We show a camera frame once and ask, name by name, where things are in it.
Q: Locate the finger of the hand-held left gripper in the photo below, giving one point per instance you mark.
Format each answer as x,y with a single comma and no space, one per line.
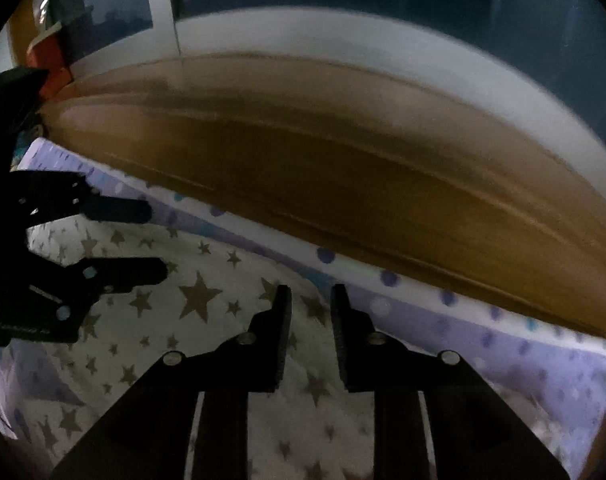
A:
118,210
133,272

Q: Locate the purple dotted bed sheet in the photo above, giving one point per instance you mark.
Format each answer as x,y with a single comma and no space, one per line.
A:
533,385

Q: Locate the wooden headboard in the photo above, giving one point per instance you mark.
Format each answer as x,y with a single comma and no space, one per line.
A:
333,170

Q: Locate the white framed window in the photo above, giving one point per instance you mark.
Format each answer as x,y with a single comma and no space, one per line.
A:
163,10

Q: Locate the red object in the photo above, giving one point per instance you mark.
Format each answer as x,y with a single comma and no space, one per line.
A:
50,62

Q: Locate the white star print cloth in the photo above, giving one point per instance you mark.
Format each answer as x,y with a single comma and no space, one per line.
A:
133,380

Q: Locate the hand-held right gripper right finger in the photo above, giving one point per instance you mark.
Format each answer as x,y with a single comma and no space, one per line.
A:
339,340

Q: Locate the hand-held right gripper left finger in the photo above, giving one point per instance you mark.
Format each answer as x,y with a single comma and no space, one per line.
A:
283,340

